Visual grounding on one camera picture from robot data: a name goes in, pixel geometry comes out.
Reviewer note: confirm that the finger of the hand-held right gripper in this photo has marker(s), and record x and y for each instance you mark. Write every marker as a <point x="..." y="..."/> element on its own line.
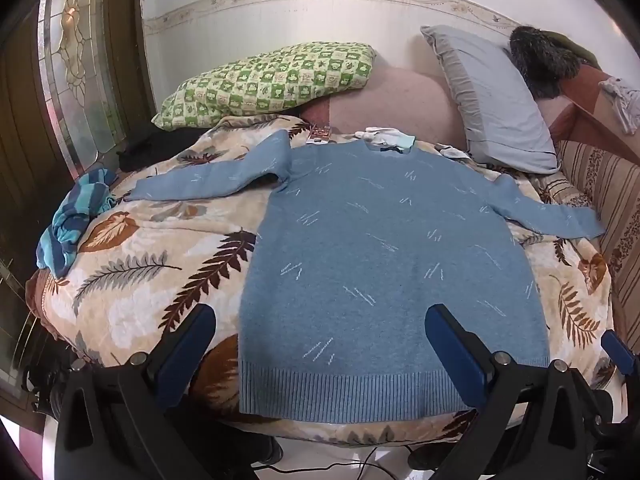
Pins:
<point x="619" y="354"/>

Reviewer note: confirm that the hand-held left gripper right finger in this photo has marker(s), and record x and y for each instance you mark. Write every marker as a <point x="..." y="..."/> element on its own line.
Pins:
<point x="457" y="355"/>

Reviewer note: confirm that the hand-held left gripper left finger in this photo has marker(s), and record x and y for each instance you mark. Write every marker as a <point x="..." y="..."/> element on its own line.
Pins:
<point x="184" y="355"/>

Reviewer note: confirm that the light blue knit sweater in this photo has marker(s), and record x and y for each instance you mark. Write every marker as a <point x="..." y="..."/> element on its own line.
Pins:
<point x="380" y="260"/>

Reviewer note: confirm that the leaf print fleece blanket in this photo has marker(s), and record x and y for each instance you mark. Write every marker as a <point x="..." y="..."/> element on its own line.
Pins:
<point x="145" y="260"/>

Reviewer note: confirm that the black shoe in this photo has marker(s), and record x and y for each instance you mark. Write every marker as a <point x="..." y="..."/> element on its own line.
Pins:
<point x="260" y="452"/>
<point x="432" y="456"/>

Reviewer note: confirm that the striped brown sofa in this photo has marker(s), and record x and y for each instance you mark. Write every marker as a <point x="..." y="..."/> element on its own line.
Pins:
<point x="610" y="200"/>

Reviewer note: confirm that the blue striped cloth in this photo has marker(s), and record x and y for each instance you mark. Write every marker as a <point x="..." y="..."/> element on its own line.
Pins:
<point x="75" y="220"/>

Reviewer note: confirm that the small white cloth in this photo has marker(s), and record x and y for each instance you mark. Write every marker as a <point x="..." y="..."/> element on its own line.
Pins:
<point x="452" y="151"/>

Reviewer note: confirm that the black cloth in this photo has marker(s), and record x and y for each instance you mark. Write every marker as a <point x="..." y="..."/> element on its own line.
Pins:
<point x="150" y="147"/>

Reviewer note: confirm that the white glove with teal trim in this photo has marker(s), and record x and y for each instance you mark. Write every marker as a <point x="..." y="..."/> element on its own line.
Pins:
<point x="385" y="136"/>

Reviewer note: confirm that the crumpled white garment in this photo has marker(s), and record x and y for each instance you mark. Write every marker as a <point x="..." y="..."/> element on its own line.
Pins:
<point x="622" y="102"/>

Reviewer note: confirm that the grey pillow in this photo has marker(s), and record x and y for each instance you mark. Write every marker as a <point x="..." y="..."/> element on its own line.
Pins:
<point x="495" y="105"/>

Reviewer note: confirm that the pink cushion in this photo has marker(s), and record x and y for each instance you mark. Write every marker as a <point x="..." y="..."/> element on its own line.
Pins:
<point x="390" y="105"/>

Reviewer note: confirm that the small red patterned object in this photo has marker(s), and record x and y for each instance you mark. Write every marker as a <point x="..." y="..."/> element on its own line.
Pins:
<point x="320" y="133"/>

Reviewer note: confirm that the green checked pillow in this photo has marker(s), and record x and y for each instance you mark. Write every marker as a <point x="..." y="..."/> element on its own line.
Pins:
<point x="260" y="85"/>

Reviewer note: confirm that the wooden door with patterned glass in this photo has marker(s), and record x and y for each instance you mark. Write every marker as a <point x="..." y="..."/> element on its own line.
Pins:
<point x="65" y="85"/>

